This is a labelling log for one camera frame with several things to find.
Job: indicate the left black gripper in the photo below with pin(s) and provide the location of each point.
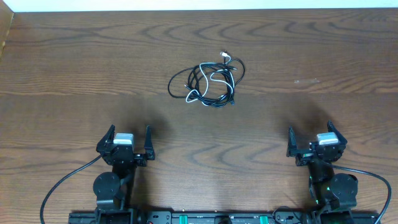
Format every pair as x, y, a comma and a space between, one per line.
125, 155

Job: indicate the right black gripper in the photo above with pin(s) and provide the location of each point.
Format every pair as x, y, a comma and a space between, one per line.
318, 154

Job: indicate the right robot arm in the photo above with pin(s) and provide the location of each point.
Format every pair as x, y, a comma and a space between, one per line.
335, 194

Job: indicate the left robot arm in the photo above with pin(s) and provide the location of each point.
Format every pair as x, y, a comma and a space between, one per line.
113, 189

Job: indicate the cardboard box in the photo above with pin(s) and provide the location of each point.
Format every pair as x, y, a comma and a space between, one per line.
6, 19

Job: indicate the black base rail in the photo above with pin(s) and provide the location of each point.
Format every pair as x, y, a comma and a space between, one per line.
166, 217

